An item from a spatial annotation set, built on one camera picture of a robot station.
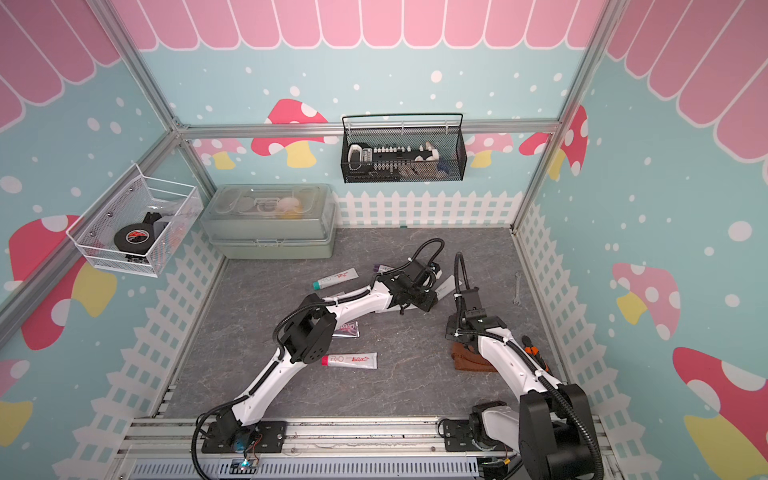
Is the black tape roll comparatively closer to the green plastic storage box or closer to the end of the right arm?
the green plastic storage box

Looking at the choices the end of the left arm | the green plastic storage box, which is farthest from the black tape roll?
the end of the left arm

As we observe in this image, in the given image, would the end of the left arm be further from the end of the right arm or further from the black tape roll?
the black tape roll

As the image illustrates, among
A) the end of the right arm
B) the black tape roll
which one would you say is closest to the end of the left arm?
the end of the right arm

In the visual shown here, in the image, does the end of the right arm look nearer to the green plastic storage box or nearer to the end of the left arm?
the end of the left arm

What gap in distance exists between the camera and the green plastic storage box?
101 cm

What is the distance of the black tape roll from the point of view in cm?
69

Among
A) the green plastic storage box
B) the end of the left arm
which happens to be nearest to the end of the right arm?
the end of the left arm

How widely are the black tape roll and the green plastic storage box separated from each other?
0.27 meters
